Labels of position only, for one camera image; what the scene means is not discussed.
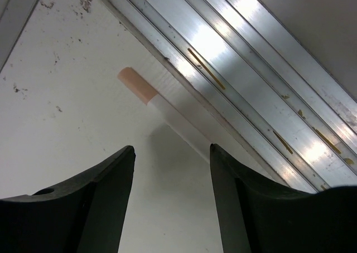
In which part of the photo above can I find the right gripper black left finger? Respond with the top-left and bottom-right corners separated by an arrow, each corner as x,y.
1,145 -> 136,252

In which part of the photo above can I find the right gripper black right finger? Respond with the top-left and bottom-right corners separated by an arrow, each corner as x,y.
210,144 -> 356,252

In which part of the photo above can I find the white pen brown tip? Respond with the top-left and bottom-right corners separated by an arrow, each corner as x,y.
118,67 -> 211,163

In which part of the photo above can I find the aluminium rail right side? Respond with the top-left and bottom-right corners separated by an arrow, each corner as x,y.
106,0 -> 356,192

